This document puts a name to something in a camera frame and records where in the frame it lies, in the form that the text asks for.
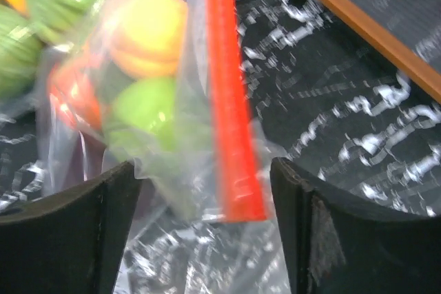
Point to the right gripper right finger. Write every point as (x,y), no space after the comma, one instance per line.
(335,242)

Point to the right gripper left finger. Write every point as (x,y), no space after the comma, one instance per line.
(72,241)

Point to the green lime fruit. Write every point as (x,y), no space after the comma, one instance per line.
(143,113)

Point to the red tomato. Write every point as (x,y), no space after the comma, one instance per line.
(72,94)

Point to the dark green cabbage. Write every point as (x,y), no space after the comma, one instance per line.
(20,53)

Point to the orange fruit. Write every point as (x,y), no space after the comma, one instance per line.
(147,36)

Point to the wooden orange shelf rack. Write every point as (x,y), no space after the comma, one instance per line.
(386,44)

